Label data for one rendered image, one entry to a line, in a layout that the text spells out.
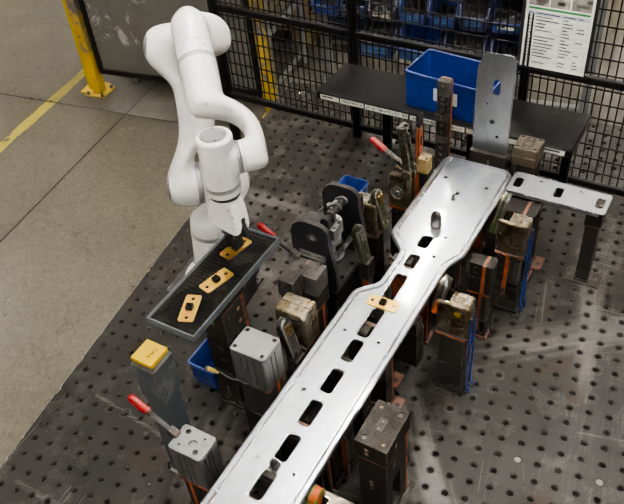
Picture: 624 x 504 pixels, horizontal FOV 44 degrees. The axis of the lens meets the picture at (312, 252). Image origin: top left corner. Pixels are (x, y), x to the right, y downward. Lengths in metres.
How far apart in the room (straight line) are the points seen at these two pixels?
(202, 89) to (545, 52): 1.21
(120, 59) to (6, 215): 1.22
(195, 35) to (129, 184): 2.42
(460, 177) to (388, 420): 0.93
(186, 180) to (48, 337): 1.59
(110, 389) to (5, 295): 1.59
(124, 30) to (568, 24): 2.88
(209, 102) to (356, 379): 0.73
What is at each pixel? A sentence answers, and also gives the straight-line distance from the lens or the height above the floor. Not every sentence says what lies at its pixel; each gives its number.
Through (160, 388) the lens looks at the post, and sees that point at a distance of 1.80.
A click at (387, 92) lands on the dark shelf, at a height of 1.03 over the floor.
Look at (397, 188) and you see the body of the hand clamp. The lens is 2.34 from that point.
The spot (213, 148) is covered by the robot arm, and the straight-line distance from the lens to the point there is 1.72.
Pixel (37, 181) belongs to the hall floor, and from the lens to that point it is 4.49.
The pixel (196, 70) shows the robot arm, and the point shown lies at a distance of 1.85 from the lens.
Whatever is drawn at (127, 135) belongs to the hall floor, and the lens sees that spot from 4.65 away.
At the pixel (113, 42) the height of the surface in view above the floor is 0.37.
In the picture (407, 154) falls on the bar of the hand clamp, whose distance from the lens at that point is 2.27.
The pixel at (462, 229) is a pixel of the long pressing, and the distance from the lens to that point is 2.21.
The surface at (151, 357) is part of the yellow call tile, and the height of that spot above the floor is 1.16.
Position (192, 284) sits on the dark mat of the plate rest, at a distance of 1.89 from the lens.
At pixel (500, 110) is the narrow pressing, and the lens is 2.42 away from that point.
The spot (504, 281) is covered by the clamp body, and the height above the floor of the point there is 0.82.
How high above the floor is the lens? 2.46
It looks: 43 degrees down
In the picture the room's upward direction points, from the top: 6 degrees counter-clockwise
